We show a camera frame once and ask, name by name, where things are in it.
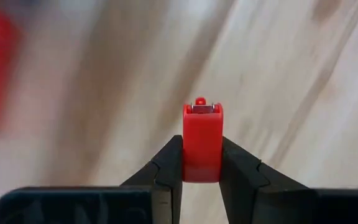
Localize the red mini stapler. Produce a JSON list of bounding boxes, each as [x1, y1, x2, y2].
[[181, 96, 224, 184]]

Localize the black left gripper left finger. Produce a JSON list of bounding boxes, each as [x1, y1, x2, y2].
[[0, 134, 184, 224]]

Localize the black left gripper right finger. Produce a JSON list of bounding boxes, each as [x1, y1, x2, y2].
[[218, 136, 358, 224]]

